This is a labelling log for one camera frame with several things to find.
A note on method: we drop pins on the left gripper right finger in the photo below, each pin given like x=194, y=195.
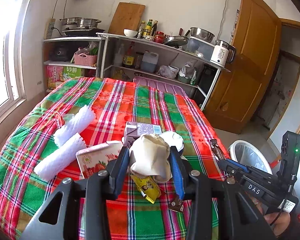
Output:
x=239, y=218

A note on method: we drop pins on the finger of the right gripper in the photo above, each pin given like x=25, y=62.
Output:
x=235, y=167
x=238, y=177

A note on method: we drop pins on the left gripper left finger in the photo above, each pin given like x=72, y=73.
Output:
x=58, y=217

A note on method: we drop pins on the brown coffee sachet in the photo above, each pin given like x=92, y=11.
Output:
x=176, y=205
x=218, y=151

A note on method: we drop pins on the purple milk carton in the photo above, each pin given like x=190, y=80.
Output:
x=133, y=130

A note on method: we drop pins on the clear trash bag liner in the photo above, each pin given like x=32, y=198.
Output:
x=251, y=156

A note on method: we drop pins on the white trash bin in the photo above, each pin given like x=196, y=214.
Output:
x=250, y=154

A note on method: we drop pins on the colourful plaid tablecloth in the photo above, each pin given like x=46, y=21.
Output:
x=115, y=103

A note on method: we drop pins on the strawberry milk carton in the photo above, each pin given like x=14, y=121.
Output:
x=96, y=158

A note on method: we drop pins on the yellow snack wrapper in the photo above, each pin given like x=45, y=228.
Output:
x=147, y=187

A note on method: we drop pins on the grey metal shelf rack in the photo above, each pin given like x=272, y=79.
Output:
x=196, y=75

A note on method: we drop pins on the pink storage box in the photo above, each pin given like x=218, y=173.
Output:
x=160, y=85

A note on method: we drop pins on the white electric kettle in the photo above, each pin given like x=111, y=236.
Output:
x=223, y=53

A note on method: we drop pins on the wooden door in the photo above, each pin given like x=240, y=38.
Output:
x=240, y=89

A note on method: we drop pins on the steel mixing bowl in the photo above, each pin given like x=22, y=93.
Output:
x=201, y=34

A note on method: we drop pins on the white plastic jug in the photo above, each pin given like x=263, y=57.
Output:
x=149, y=61

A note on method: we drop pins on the steel wok pan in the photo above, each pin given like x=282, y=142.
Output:
x=176, y=41

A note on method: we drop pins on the dark sauce bottle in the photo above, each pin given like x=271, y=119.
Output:
x=129, y=57

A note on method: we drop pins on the pink plastic basket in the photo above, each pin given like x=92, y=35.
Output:
x=85, y=60

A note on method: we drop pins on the white ceramic bowl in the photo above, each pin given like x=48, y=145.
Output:
x=130, y=33

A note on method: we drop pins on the wooden cutting board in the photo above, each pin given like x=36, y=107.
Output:
x=126, y=16

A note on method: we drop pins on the white power strip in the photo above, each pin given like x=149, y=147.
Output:
x=49, y=28

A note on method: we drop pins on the stainless steel pot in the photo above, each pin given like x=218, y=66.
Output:
x=78, y=23

